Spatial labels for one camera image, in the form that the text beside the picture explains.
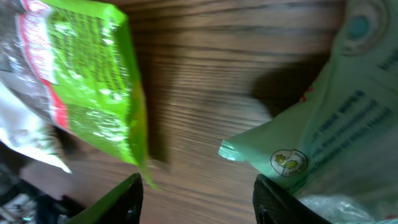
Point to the white tube gold cap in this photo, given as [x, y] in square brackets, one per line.
[26, 133]

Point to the green snack bag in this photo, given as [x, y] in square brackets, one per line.
[72, 64]

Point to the teal tissue packet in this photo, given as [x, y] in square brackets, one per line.
[335, 150]

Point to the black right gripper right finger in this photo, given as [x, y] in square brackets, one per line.
[274, 205]

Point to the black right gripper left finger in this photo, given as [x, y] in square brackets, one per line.
[122, 205]

